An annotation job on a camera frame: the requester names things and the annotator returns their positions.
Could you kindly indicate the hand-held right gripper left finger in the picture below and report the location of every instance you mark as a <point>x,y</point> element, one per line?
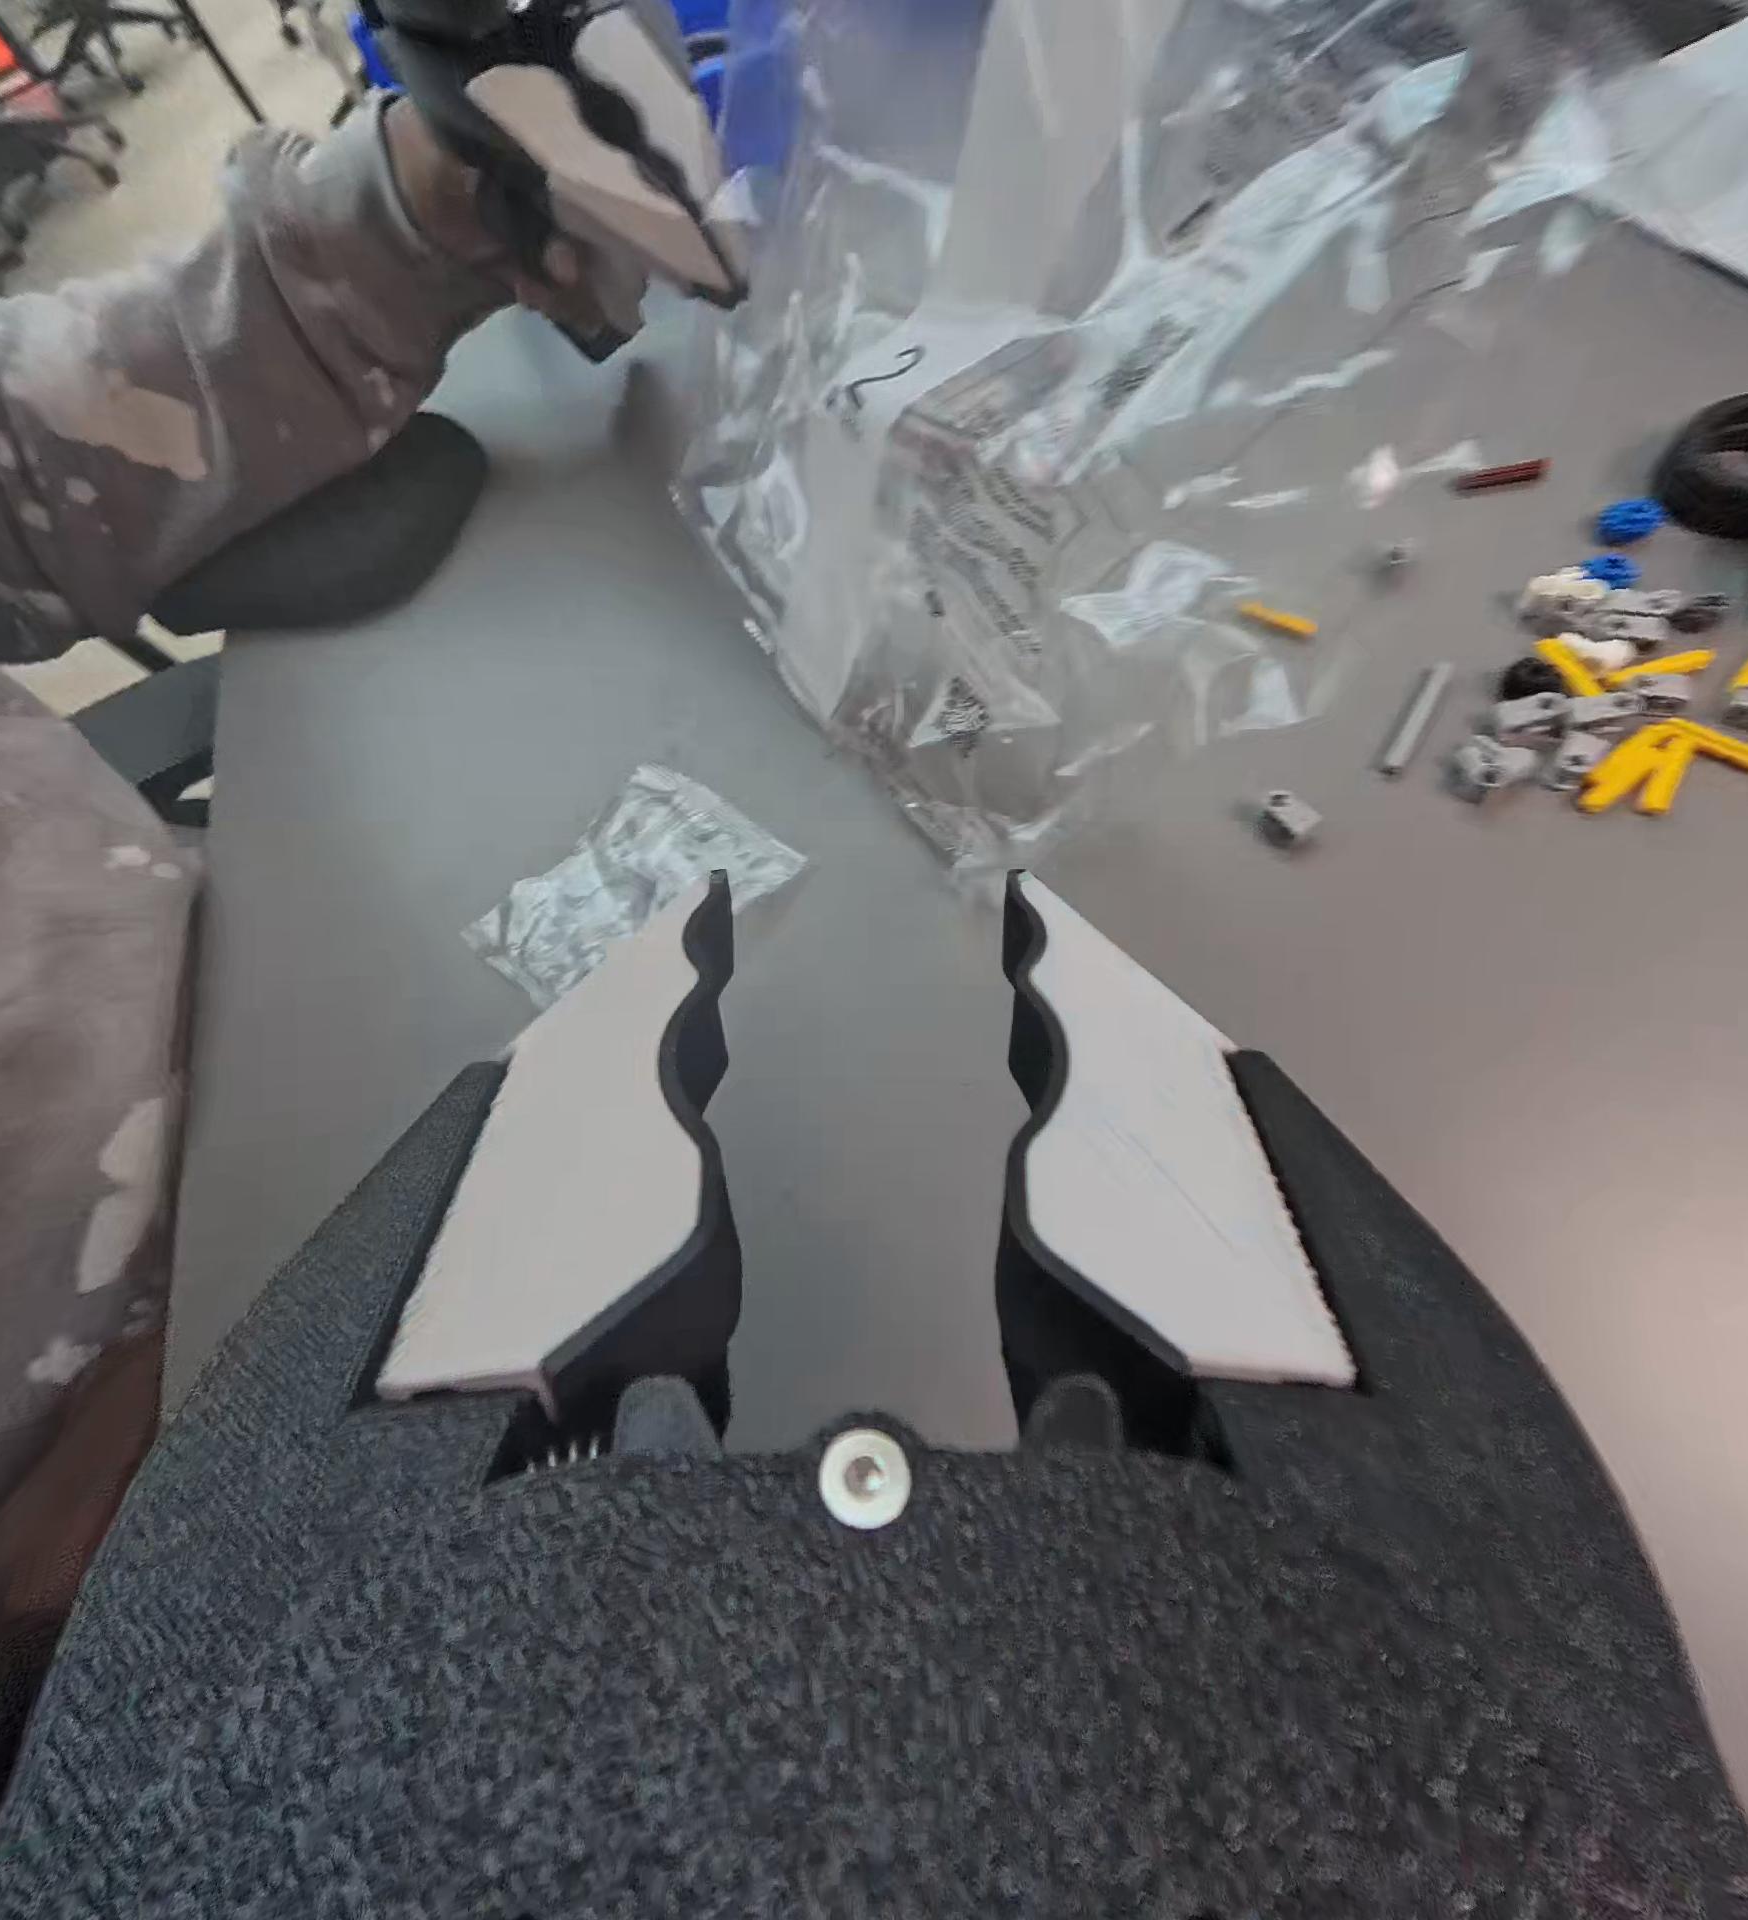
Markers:
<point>559,1200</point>

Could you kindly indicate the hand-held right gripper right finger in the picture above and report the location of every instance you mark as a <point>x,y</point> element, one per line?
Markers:
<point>1174,1200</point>

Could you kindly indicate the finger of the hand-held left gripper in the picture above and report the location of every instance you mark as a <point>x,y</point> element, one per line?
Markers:
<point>665,90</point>
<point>588,164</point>

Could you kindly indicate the small clear parts bag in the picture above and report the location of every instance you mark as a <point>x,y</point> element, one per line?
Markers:
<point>618,885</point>

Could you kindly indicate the large printed clear bag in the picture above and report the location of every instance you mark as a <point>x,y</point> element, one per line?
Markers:
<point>964,450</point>

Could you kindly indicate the person's left forearm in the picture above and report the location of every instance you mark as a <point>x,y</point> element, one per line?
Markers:
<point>214,374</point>

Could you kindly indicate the grey desk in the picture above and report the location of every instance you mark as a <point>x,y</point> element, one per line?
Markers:
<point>1415,1050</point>

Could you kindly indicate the black office chair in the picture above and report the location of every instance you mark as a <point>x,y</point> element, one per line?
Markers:
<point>19,150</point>

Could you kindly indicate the black chair armrest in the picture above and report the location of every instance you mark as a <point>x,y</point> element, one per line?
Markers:
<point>334,541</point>

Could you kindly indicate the light grey axle rod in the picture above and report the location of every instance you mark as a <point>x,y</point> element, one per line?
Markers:
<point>1415,721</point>

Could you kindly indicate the person's grey patterned hoodie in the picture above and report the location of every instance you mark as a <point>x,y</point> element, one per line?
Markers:
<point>34,1050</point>

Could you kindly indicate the yellow toy brick pin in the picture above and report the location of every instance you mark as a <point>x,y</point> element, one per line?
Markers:
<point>1279,619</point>

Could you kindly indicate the black chair seat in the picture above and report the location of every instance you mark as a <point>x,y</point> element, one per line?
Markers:
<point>155,734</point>

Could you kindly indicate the pile of yellow grey bricks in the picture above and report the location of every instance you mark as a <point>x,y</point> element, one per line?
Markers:
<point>1624,704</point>

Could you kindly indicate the dark red toy axle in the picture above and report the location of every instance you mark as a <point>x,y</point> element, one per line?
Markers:
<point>1501,477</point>

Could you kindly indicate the black toy tire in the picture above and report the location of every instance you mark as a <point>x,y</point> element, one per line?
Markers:
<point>1698,480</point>

